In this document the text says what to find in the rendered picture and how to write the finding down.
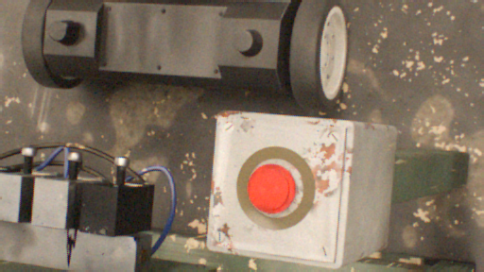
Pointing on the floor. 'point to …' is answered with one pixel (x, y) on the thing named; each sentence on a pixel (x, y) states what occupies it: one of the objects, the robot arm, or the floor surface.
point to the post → (427, 173)
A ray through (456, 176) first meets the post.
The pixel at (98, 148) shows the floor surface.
